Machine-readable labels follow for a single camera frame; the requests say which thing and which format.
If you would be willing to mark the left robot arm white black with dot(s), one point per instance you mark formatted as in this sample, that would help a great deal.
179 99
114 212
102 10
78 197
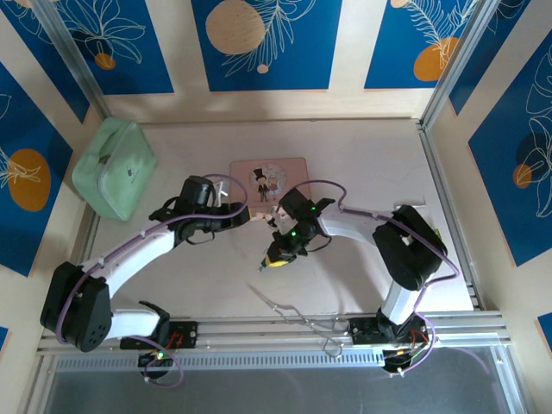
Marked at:
77 310

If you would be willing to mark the pink padlock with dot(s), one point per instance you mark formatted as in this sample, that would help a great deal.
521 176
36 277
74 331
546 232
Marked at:
261 215

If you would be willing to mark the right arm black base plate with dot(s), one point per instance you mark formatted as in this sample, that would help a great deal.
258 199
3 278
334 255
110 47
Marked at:
364 331

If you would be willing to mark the key with yellow head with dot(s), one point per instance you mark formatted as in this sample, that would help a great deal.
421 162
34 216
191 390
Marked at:
279 264

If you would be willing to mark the aluminium front rail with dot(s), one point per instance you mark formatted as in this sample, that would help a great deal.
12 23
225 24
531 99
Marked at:
259 332

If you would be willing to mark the mint green zip pouch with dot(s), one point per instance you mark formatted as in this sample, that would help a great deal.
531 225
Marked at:
114 172

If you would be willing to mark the pink tin with wedding couple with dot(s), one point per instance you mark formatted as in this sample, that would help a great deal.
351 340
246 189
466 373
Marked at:
246 177

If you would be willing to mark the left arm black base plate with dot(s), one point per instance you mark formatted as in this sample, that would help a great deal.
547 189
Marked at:
185 334

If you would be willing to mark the small yellow-green object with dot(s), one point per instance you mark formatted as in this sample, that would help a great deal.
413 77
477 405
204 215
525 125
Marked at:
438 233

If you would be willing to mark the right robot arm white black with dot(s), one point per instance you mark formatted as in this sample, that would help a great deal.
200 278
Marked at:
409 254

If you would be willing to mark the aluminium left corner post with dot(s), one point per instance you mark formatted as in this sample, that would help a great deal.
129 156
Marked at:
70 52

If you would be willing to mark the blue floral wall poster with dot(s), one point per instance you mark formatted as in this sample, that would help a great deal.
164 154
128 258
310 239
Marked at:
496 64
142 64
388 52
509 194
26 129
39 64
280 64

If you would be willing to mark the aluminium right side rail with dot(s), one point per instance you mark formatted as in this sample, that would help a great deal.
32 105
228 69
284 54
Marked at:
440 185

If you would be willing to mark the metal forceps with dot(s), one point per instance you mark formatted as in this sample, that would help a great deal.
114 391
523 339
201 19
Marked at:
284 308

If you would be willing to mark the aluminium right corner post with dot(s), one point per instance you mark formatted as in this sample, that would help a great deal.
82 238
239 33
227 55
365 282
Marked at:
456 64

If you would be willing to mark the aluminium corner post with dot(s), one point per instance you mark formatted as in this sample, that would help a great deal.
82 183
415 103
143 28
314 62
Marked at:
70 52
456 64

